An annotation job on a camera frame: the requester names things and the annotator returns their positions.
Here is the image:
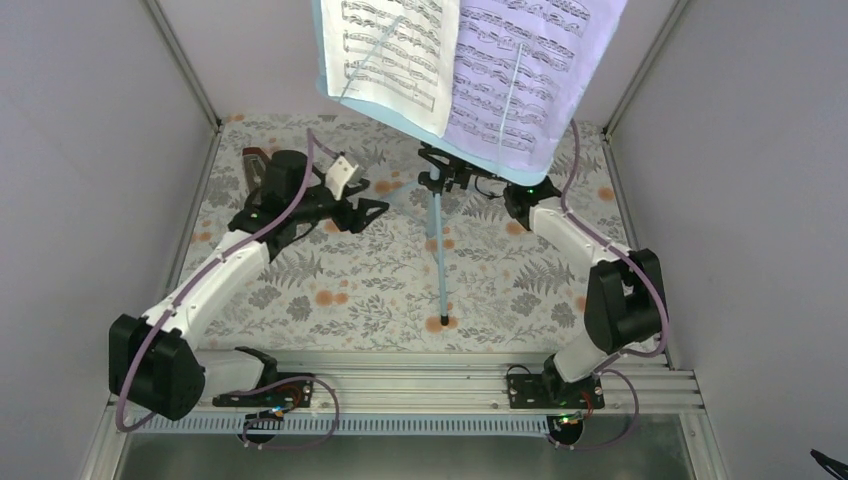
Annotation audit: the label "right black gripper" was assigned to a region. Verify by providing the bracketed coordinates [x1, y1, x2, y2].
[418, 132, 519, 190]

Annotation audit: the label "aluminium mounting rail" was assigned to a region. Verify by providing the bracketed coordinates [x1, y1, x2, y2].
[273, 350, 705, 415]

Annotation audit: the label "grey slotted cable duct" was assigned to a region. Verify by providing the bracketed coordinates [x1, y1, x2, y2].
[139, 412, 551, 437]

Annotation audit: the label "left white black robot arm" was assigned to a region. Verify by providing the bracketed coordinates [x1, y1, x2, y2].
[108, 149, 390, 420]

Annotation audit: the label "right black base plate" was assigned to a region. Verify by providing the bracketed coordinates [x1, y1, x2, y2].
[506, 373, 605, 410]

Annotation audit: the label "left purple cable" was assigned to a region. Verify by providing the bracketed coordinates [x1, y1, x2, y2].
[115, 129, 342, 452]

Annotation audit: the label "brown wooden metronome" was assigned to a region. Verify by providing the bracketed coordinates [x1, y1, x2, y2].
[242, 147, 271, 205]

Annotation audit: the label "floral patterned table cloth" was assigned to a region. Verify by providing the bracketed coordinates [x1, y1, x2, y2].
[177, 113, 645, 354]

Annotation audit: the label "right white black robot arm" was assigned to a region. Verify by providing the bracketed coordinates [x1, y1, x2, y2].
[502, 178, 670, 407]

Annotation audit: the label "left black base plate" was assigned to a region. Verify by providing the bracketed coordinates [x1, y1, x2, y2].
[211, 372, 315, 410]

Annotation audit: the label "white sheet music page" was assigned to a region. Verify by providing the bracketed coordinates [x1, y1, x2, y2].
[317, 0, 460, 137]

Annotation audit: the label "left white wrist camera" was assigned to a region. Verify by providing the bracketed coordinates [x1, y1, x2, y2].
[324, 154, 364, 201]

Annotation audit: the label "sheet music pages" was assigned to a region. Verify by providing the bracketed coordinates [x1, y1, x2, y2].
[443, 0, 626, 185]

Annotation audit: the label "light blue music stand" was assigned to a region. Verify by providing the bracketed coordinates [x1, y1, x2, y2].
[312, 1, 547, 325]

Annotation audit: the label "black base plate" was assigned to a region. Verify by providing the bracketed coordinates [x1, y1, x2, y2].
[506, 373, 605, 410]
[211, 372, 315, 410]

